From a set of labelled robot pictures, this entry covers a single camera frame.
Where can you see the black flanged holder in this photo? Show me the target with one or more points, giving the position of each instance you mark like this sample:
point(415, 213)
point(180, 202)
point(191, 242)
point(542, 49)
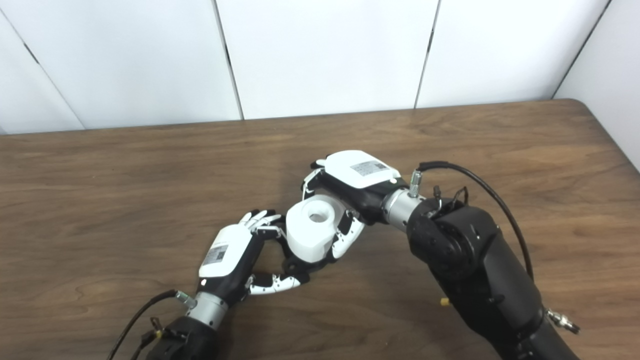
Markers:
point(296, 266)

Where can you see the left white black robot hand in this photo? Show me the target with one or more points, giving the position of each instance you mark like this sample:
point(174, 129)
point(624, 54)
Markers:
point(225, 255)

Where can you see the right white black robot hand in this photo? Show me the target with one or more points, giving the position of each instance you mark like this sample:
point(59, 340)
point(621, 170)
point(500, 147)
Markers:
point(360, 172)

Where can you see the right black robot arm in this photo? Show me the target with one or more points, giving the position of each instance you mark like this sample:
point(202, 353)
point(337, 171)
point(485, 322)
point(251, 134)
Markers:
point(475, 265)

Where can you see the round white piece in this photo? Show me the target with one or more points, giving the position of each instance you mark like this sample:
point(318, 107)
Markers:
point(307, 237)

